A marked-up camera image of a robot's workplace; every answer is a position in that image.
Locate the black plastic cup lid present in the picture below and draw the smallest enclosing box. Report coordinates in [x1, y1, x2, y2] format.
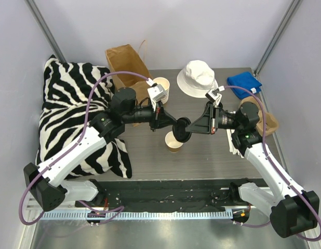
[172, 117, 191, 143]

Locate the brown paper coffee cup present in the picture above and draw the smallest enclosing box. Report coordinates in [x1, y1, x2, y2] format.
[165, 131, 183, 153]

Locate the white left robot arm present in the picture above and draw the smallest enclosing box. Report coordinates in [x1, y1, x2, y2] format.
[23, 85, 177, 212]

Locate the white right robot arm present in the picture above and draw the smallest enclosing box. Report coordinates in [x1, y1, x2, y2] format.
[185, 102, 319, 238]

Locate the stack of paper cups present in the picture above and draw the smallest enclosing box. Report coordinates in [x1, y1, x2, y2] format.
[153, 77, 170, 104]

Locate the white bucket hat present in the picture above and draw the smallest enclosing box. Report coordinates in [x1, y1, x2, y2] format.
[177, 60, 218, 99]

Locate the blue folded cloth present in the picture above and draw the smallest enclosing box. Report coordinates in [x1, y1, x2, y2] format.
[227, 72, 262, 100]

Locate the brown pulp cup carrier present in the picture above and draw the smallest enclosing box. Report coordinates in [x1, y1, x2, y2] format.
[240, 96, 279, 136]

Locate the brown paper bag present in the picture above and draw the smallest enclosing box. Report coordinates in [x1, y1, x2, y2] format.
[105, 44, 153, 104]

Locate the zebra striped pillow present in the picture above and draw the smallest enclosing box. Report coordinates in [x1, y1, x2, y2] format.
[35, 55, 132, 179]

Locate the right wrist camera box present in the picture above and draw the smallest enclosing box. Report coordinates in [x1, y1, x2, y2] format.
[205, 89, 222, 106]

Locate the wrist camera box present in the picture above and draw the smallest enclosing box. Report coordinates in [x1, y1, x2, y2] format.
[205, 89, 222, 106]
[147, 84, 164, 103]

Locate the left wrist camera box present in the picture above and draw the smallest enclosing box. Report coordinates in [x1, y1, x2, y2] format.
[147, 84, 164, 103]

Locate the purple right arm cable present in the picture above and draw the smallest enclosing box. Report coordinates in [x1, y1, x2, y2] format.
[220, 85, 321, 242]

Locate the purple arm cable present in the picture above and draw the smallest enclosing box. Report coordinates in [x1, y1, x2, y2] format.
[220, 85, 321, 242]
[19, 71, 154, 226]

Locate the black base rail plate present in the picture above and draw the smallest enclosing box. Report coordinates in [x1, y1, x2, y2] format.
[88, 178, 251, 213]

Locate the slotted cable duct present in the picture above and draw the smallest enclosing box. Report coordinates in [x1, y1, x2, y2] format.
[41, 209, 233, 220]

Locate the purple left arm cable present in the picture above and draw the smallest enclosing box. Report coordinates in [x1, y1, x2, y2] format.
[19, 71, 154, 226]

